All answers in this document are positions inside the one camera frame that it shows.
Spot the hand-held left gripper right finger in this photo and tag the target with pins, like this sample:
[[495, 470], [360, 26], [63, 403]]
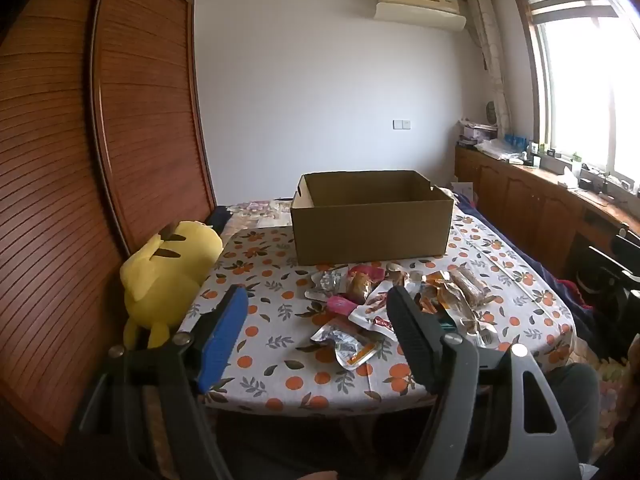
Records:
[[415, 340]]

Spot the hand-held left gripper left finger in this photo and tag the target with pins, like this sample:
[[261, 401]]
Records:
[[225, 340]]

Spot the pile of snack packets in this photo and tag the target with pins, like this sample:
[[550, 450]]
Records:
[[360, 290]]

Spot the brown cardboard box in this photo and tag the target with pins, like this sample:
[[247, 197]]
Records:
[[370, 230]]

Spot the orange fruit print tablecloth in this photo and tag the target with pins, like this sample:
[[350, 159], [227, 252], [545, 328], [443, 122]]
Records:
[[280, 310]]

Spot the yellow plush toy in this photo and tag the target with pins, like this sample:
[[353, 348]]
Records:
[[160, 280]]

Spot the white paper bag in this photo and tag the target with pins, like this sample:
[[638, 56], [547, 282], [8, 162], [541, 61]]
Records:
[[462, 190]]

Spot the wooden cabinet counter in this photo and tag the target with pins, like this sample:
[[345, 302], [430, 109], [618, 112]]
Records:
[[520, 205]]

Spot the person's grey trouser leg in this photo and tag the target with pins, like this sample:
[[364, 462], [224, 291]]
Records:
[[575, 405]]

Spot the black chair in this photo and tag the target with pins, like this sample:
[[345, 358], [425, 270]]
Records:
[[610, 270]]

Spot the clear plastic bag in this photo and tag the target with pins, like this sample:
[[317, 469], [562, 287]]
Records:
[[497, 149]]

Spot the stack of pale boxes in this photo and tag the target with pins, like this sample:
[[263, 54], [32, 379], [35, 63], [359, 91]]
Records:
[[477, 132]]

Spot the row of blue bottles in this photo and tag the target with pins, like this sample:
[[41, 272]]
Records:
[[517, 138]]

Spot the brown wooden slatted wardrobe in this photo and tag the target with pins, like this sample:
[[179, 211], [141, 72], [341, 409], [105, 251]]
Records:
[[140, 110]]

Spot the patterned white curtain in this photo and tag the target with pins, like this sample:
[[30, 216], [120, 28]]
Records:
[[492, 60]]

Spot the wooden framed window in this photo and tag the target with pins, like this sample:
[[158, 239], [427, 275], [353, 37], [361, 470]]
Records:
[[575, 85]]

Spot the white wall switch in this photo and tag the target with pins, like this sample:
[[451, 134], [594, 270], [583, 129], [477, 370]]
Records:
[[402, 124]]

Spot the white wall air conditioner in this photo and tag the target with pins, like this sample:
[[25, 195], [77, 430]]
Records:
[[420, 12]]

